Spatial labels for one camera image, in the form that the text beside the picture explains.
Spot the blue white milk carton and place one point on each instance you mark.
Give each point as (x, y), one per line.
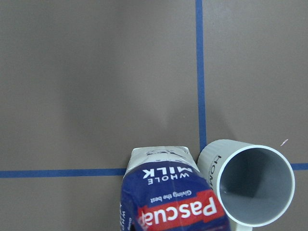
(163, 190)

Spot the white mug grey inside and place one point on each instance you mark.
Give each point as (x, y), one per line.
(255, 184)

